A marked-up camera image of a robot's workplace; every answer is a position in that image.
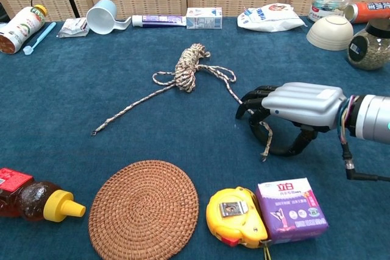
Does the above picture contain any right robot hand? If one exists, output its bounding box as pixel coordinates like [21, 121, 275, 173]
[235, 82, 348, 157]

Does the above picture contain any beige braided rope bundle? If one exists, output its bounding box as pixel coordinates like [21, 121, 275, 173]
[91, 43, 274, 163]

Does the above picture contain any cream ceramic bowl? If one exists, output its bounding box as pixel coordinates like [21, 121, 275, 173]
[306, 15, 355, 51]

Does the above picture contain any glass jar black lid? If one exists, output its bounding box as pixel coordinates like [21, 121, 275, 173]
[347, 18, 390, 71]

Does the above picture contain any white printed powder bag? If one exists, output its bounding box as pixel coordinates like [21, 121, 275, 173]
[236, 2, 308, 33]

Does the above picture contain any clear plastic jar of clips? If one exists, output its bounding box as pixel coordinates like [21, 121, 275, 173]
[307, 0, 352, 23]

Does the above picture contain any purple soap box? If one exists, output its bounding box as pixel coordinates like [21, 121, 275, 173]
[255, 177, 330, 245]

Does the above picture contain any orange drink can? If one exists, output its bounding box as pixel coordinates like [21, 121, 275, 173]
[343, 0, 390, 24]

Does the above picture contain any white blue carton box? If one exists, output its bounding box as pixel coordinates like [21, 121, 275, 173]
[185, 7, 224, 30]

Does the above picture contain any yellow tape measure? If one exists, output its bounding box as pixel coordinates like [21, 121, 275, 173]
[205, 186, 272, 260]

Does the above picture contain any white purple toothpaste tube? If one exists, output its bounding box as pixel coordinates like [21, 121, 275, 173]
[131, 14, 187, 28]

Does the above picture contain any round woven rattan coaster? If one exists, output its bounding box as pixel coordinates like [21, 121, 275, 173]
[88, 160, 200, 260]

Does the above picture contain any blue table mat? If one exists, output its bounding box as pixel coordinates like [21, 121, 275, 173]
[0, 16, 390, 260]

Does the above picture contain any light blue toothbrush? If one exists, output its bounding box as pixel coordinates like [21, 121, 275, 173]
[23, 21, 57, 56]

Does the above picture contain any honey bottle yellow nozzle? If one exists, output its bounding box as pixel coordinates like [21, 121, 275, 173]
[0, 167, 87, 223]

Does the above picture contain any white drink bottle yellow cap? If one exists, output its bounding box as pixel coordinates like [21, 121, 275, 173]
[0, 4, 49, 55]

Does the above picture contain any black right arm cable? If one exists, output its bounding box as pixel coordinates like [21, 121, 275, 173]
[340, 138, 390, 182]

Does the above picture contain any light blue handled cup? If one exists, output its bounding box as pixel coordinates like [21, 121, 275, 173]
[86, 0, 132, 35]

